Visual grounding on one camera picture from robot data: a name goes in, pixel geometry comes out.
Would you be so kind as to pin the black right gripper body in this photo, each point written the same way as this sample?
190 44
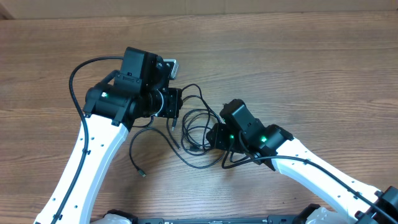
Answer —
224 138

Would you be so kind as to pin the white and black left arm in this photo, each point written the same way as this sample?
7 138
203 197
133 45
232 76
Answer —
109 114

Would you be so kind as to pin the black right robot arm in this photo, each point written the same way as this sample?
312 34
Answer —
351 200

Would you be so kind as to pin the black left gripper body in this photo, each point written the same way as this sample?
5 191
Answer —
165 104

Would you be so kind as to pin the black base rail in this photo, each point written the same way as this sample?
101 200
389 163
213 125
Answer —
271 219

